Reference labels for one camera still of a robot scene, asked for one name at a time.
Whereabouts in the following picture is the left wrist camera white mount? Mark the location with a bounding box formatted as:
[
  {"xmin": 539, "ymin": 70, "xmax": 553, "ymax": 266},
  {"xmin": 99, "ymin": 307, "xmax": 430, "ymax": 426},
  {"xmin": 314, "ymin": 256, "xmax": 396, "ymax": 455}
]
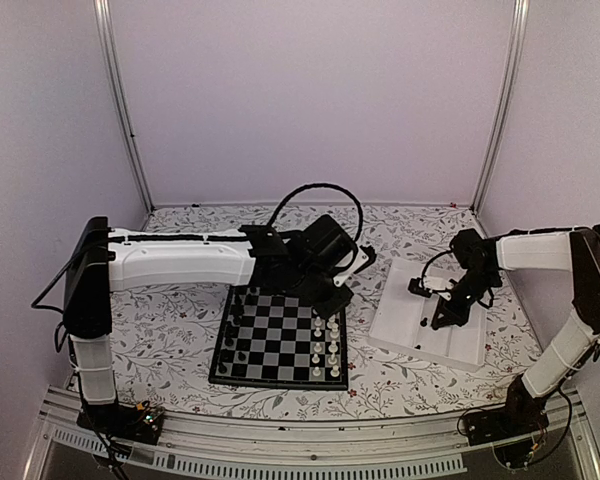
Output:
[{"xmin": 333, "ymin": 245, "xmax": 377, "ymax": 287}]

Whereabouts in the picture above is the front aluminium rail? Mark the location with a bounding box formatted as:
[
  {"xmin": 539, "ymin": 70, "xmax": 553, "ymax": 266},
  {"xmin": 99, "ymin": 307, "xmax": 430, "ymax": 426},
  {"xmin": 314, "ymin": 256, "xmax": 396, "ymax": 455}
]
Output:
[{"xmin": 24, "ymin": 390, "xmax": 600, "ymax": 479}]

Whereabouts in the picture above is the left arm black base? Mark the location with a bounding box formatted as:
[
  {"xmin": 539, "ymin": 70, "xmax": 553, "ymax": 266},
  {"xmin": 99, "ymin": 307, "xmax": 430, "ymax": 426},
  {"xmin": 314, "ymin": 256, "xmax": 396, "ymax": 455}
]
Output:
[{"xmin": 77, "ymin": 401, "xmax": 165, "ymax": 445}]

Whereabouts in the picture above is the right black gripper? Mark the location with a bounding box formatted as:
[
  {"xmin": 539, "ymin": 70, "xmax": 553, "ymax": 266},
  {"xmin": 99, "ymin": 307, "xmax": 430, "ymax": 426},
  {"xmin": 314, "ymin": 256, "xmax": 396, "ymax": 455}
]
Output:
[{"xmin": 432, "ymin": 269, "xmax": 500, "ymax": 328}]

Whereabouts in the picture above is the floral patterned table mat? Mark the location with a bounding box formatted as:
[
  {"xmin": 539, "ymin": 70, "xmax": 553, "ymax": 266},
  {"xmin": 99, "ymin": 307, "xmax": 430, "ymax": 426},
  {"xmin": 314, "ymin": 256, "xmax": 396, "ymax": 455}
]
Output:
[{"xmin": 111, "ymin": 204, "xmax": 541, "ymax": 421}]

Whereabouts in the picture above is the aluminium frame post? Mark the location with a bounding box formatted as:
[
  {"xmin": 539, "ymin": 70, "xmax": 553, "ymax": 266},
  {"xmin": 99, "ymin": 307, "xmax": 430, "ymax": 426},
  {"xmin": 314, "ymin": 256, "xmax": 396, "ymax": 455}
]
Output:
[
  {"xmin": 471, "ymin": 0, "xmax": 530, "ymax": 216},
  {"xmin": 93, "ymin": 0, "xmax": 155, "ymax": 213}
]

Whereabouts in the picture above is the white chess pieces row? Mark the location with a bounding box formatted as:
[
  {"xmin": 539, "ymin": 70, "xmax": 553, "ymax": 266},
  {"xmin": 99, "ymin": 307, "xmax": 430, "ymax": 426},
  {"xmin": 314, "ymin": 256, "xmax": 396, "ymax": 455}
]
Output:
[{"xmin": 310, "ymin": 317, "xmax": 343, "ymax": 382}]

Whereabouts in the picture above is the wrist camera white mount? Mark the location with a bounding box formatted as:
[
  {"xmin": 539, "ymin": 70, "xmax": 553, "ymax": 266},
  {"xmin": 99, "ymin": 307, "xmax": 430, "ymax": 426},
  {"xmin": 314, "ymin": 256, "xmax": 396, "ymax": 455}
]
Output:
[
  {"xmin": 407, "ymin": 277, "xmax": 454, "ymax": 300},
  {"xmin": 333, "ymin": 245, "xmax": 377, "ymax": 287}
]

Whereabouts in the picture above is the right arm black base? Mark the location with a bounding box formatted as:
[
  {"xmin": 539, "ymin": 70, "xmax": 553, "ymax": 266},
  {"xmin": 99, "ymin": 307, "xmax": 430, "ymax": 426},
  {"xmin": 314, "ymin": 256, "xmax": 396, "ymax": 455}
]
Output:
[{"xmin": 457, "ymin": 397, "xmax": 551, "ymax": 469}]

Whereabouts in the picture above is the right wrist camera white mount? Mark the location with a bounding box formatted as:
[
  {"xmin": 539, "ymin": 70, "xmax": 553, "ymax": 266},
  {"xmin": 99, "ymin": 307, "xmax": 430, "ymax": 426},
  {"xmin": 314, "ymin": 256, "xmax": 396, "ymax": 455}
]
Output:
[{"xmin": 407, "ymin": 277, "xmax": 454, "ymax": 300}]

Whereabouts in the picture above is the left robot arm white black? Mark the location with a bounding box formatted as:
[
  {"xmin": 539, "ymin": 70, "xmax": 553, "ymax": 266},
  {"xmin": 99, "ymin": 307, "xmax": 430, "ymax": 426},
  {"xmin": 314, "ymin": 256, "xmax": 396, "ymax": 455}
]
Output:
[{"xmin": 31, "ymin": 215, "xmax": 372, "ymax": 434}]

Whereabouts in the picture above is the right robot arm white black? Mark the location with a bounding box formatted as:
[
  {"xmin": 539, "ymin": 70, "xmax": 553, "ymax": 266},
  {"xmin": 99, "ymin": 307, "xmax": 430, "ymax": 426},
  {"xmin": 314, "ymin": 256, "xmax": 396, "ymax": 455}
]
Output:
[{"xmin": 410, "ymin": 223, "xmax": 600, "ymax": 436}]

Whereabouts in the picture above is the black and grey chessboard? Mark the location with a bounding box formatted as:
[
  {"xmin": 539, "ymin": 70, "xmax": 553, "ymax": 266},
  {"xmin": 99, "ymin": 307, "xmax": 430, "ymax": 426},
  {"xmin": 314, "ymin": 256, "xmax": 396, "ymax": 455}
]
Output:
[{"xmin": 208, "ymin": 286, "xmax": 349, "ymax": 391}]

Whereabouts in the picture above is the left aluminium frame post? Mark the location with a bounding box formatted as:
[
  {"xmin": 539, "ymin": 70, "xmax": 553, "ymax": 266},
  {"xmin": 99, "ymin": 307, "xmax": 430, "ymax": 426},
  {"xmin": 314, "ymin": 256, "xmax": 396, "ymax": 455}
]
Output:
[{"xmin": 93, "ymin": 0, "xmax": 155, "ymax": 213}]

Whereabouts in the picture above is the white plastic divided tray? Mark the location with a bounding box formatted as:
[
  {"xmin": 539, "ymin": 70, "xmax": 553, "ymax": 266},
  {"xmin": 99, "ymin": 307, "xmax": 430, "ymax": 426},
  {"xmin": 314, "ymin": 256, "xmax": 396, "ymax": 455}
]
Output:
[{"xmin": 368, "ymin": 258, "xmax": 486, "ymax": 373}]

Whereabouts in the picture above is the right aluminium frame post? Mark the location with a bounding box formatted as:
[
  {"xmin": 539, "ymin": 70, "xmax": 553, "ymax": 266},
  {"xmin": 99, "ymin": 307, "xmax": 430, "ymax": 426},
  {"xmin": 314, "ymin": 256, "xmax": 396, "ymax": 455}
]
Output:
[{"xmin": 471, "ymin": 0, "xmax": 530, "ymax": 216}]

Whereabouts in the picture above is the black chess pieces pile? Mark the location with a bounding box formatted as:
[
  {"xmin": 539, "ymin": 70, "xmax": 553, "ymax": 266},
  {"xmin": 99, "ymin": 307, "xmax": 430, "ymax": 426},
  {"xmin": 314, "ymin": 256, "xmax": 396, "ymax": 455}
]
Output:
[{"xmin": 413, "ymin": 317, "xmax": 429, "ymax": 350}]

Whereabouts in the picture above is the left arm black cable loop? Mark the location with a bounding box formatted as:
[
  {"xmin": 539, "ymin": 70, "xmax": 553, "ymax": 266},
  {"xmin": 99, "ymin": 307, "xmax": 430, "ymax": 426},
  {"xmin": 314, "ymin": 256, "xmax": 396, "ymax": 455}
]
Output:
[{"xmin": 265, "ymin": 182, "xmax": 365, "ymax": 241}]

